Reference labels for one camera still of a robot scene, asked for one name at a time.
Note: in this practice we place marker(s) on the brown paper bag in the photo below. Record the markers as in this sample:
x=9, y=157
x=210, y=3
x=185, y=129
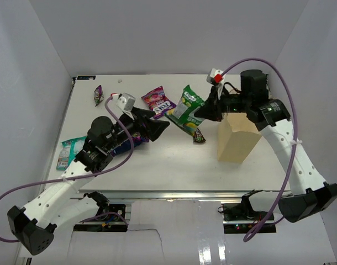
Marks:
x=237, y=137

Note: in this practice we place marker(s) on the teal white snack packet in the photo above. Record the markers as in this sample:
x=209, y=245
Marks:
x=70, y=148

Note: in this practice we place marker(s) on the green Fox's candy bag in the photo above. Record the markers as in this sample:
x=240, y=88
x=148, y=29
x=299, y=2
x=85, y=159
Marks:
x=183, y=114

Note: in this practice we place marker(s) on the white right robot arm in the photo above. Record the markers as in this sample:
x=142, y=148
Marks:
x=311, y=193

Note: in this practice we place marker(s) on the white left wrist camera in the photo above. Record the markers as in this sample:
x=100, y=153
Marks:
x=125, y=102

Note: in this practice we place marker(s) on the small purple candy packet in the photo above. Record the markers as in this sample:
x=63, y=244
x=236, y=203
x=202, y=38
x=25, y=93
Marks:
x=98, y=95

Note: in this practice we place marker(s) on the pink Fox's candy bag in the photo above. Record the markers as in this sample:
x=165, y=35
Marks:
x=158, y=102

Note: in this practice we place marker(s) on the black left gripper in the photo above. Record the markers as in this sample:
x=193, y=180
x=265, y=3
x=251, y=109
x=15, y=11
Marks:
x=153, y=128

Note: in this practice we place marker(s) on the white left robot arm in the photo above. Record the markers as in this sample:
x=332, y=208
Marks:
x=34, y=224

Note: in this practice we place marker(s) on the brown M&M's packet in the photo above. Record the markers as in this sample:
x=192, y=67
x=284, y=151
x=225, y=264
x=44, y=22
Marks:
x=198, y=137

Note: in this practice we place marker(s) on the dark blue purple snack bag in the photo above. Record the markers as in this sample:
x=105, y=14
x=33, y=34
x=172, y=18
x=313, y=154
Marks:
x=137, y=140

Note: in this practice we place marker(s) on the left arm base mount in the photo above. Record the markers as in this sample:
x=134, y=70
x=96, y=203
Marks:
x=107, y=223

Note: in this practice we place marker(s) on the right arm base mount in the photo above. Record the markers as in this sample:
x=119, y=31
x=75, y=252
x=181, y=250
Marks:
x=236, y=220

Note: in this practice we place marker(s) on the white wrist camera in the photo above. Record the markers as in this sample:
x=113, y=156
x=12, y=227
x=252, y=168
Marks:
x=216, y=78
x=125, y=102

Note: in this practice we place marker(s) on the left black XDOF label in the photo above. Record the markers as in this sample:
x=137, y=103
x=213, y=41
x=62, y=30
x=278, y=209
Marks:
x=84, y=77

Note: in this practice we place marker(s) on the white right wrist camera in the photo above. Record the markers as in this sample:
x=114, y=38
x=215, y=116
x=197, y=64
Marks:
x=216, y=78

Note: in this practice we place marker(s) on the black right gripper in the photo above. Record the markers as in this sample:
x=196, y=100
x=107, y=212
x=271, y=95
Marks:
x=212, y=109

